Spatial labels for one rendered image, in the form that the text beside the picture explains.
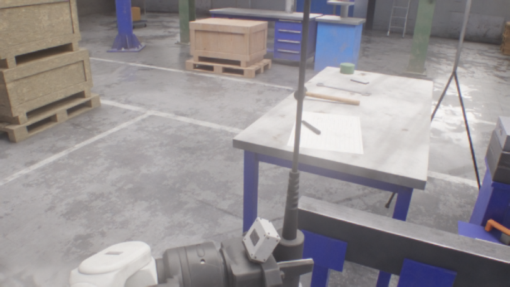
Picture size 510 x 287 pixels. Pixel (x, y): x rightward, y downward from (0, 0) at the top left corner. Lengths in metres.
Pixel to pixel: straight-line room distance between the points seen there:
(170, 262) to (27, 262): 2.00
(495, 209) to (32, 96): 3.92
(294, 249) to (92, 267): 0.27
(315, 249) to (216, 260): 0.67
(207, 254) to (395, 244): 0.68
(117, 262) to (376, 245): 0.79
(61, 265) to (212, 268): 1.91
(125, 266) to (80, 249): 1.98
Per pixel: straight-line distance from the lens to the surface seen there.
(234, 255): 0.56
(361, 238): 1.12
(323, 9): 11.65
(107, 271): 0.48
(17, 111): 4.13
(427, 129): 1.86
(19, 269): 2.47
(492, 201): 1.33
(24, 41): 4.18
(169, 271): 0.52
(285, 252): 0.56
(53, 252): 2.50
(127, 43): 8.19
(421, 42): 7.03
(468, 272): 1.15
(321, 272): 1.25
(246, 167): 1.60
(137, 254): 0.52
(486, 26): 12.70
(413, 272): 1.14
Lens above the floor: 1.49
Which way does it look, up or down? 25 degrees down
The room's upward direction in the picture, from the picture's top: 2 degrees clockwise
